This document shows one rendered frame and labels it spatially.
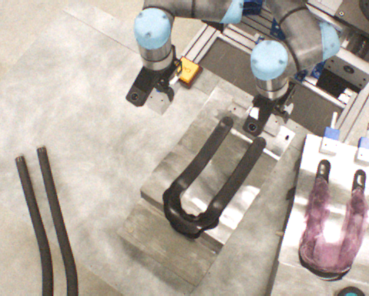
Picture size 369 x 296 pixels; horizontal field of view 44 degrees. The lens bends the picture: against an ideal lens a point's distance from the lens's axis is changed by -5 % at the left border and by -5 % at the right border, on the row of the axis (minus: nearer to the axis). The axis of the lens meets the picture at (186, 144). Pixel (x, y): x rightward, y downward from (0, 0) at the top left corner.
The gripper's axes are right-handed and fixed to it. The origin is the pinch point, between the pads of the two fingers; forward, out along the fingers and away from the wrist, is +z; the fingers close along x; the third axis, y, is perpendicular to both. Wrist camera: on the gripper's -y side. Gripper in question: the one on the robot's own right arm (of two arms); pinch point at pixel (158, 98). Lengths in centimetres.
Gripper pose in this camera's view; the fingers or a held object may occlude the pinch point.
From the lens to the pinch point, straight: 129.1
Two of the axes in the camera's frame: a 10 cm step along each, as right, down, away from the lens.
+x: -8.3, -5.2, 2.0
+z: 0.3, 3.1, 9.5
